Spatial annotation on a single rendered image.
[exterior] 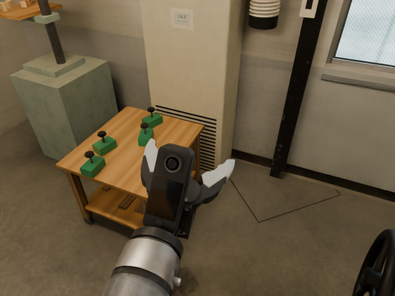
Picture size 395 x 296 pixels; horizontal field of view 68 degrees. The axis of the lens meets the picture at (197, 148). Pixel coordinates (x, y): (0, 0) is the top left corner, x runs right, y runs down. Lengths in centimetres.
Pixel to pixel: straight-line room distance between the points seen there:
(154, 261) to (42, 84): 186
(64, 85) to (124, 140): 57
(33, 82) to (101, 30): 63
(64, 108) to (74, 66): 33
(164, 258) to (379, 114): 178
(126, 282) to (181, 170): 14
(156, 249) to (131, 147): 134
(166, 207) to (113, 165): 121
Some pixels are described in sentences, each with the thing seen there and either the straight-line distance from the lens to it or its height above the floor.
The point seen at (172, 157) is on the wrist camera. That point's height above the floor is 132.
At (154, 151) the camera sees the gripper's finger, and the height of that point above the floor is 125.
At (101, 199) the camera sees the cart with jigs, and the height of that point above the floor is 18.
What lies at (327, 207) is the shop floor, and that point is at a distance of 220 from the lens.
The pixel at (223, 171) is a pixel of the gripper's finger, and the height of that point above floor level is 123.
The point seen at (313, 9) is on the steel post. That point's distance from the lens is 169.
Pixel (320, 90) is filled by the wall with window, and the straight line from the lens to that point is 194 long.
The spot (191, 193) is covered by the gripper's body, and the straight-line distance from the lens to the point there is 43.
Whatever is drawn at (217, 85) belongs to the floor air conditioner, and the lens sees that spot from 173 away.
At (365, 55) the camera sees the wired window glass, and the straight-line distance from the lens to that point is 194.
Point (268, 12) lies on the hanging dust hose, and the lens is 165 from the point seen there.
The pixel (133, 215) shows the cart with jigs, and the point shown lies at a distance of 179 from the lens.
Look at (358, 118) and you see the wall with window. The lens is 202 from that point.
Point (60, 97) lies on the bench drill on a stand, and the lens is 207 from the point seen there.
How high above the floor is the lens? 156
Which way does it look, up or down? 39 degrees down
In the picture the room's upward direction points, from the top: straight up
